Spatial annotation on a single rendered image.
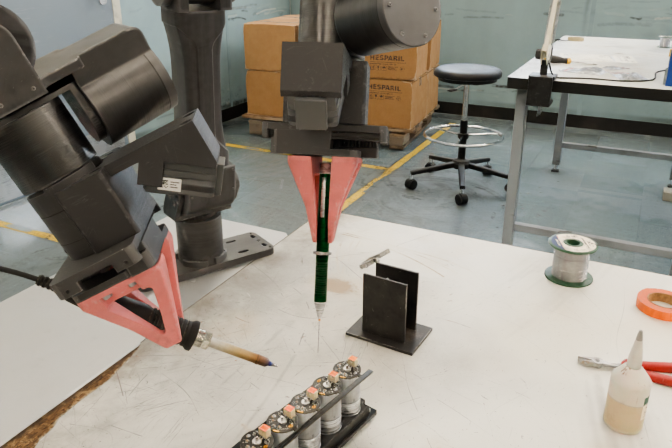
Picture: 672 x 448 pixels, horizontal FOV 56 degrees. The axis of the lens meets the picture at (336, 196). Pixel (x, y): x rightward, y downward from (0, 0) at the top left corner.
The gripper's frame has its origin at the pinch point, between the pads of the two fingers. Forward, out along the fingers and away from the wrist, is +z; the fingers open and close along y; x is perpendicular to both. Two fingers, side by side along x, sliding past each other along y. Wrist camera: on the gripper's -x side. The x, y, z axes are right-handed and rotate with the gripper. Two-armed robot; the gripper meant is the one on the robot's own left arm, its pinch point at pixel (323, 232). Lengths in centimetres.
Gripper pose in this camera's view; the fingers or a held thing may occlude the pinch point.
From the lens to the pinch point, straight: 54.1
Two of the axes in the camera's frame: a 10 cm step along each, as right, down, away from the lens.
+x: 1.1, -0.5, 9.9
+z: -0.5, 10.0, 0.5
